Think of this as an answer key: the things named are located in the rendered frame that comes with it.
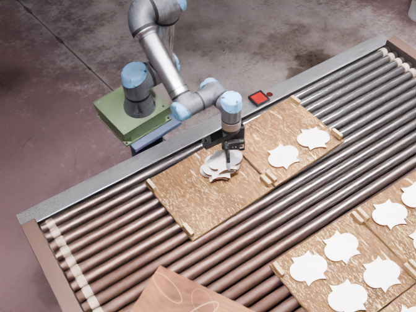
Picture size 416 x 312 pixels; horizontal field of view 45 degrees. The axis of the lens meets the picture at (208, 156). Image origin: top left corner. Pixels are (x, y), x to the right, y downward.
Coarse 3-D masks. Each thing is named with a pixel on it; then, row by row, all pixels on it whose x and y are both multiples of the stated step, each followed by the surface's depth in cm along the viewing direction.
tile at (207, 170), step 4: (204, 164) 209; (204, 168) 208; (208, 168) 208; (236, 168) 207; (204, 172) 207; (208, 172) 206; (212, 172) 206; (216, 172) 206; (224, 172) 206; (228, 172) 206; (232, 172) 206; (212, 176) 205; (216, 176) 205; (220, 176) 205; (224, 176) 205; (228, 176) 205; (212, 180) 205
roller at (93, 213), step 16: (368, 64) 256; (384, 64) 259; (352, 80) 251; (320, 96) 243; (128, 192) 208; (96, 208) 203; (112, 208) 206; (64, 224) 199; (80, 224) 201; (48, 240) 196
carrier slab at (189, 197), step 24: (168, 168) 214; (192, 168) 213; (240, 168) 213; (168, 192) 206; (192, 192) 206; (216, 192) 205; (240, 192) 205; (264, 192) 205; (192, 216) 198; (216, 216) 198; (192, 240) 192
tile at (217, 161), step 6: (216, 150) 210; (222, 150) 209; (234, 150) 208; (216, 156) 208; (222, 156) 207; (240, 156) 205; (210, 162) 207; (216, 162) 206; (222, 162) 205; (240, 162) 204; (210, 168) 206; (216, 168) 204; (222, 168) 203; (234, 168) 202
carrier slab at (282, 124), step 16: (272, 112) 233; (288, 112) 233; (304, 112) 233; (256, 128) 227; (272, 128) 227; (288, 128) 227; (304, 128) 227; (320, 128) 226; (256, 144) 221; (272, 144) 221; (288, 144) 221; (336, 144) 220; (256, 160) 215; (304, 160) 215; (288, 176) 210
